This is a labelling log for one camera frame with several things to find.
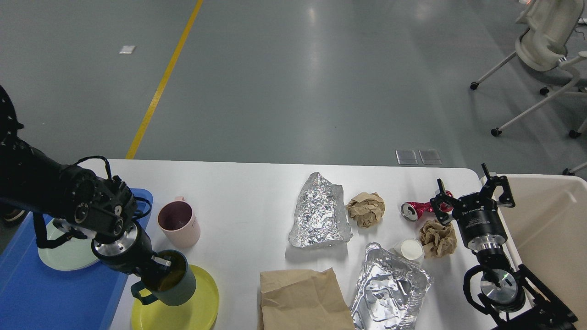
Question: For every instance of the white paper cup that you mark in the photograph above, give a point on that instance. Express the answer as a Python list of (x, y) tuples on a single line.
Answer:
[(411, 250)]

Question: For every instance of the crumpled brown paper ball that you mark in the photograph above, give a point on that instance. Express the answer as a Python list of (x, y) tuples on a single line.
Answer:
[(367, 209)]

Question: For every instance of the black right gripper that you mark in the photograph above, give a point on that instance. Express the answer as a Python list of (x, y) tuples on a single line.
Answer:
[(482, 222)]

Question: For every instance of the floor outlet plate left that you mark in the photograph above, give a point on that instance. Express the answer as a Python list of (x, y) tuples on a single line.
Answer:
[(406, 157)]

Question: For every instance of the floor outlet plate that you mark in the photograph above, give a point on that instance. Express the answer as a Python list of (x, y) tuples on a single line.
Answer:
[(430, 157), (406, 157)]

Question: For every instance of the brown paper bag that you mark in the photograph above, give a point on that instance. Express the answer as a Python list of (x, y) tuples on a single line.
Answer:
[(302, 299)]

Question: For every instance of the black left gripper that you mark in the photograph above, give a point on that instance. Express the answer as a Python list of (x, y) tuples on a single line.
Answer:
[(132, 253)]

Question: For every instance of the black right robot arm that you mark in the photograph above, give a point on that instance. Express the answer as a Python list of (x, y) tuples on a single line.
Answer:
[(512, 296)]

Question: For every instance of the crumpled brown paper wad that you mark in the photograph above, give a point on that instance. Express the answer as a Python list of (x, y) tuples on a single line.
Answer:
[(437, 240)]

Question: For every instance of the blue plastic tray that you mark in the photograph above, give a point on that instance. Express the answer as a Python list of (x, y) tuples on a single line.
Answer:
[(34, 296)]

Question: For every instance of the dark teal mug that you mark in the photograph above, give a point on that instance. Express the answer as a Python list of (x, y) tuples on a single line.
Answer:
[(172, 287)]

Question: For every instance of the crushed red can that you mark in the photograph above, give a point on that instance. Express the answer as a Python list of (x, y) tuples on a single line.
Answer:
[(413, 210)]

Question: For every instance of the white office chair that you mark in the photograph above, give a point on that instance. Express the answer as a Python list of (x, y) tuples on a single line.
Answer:
[(542, 51)]

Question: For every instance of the yellow plate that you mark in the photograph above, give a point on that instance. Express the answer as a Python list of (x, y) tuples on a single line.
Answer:
[(198, 313)]

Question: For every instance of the floor outlet plate right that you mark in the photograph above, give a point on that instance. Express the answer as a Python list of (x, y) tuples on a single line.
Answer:
[(430, 157)]

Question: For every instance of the pink mug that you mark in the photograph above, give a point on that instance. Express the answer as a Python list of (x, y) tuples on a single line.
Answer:
[(178, 222)]

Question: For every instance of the beige plastic bin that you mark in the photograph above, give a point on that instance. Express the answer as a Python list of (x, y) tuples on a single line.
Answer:
[(548, 227)]

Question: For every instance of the aluminium foil tray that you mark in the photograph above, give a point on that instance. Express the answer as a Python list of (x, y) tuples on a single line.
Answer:
[(390, 291)]

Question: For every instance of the person in khaki trousers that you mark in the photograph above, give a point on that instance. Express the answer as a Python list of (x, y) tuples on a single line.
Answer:
[(13, 218)]

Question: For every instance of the pale green plate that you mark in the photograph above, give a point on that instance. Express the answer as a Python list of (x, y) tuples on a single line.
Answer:
[(76, 254)]

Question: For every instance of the crumpled aluminium foil sheet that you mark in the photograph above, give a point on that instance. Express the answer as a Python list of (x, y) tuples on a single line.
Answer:
[(320, 218)]

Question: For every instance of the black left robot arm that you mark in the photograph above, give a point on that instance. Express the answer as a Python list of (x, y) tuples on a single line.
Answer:
[(69, 201)]

